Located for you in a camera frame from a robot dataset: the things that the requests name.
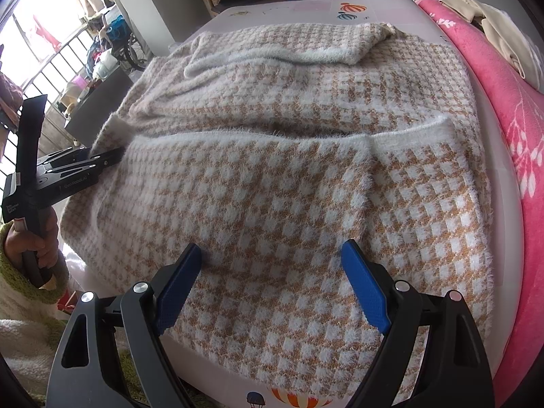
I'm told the beige white houndstooth coat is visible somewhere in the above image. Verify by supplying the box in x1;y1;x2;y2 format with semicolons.
59;21;496;400

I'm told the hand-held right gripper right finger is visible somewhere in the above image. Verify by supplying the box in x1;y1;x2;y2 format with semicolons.
341;239;498;408

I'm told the dark grey cabinet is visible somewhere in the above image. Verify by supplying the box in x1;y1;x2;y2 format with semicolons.
64;66;134;147

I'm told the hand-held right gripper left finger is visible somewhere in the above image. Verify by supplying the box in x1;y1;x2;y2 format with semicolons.
45;243;203;408

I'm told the wheelchair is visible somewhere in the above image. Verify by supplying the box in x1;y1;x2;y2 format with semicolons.
108;17;149;73

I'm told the pink floral blanket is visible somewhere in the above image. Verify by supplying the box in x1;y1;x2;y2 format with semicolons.
413;0;544;408

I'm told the metal window railing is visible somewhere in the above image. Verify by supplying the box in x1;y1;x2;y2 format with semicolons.
0;28;113;158

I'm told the beige garment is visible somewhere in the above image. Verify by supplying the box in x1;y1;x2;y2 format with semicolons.
440;0;542;88

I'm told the red hanging cloth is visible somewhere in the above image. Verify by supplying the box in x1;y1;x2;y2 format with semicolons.
34;15;61;48

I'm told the person's left hand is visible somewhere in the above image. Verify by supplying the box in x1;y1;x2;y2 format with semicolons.
4;210;60;275

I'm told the blue bag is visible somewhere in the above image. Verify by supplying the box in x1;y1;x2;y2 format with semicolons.
106;15;128;41

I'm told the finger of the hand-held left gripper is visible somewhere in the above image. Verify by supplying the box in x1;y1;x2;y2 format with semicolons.
38;147;92;166
83;148;126;170

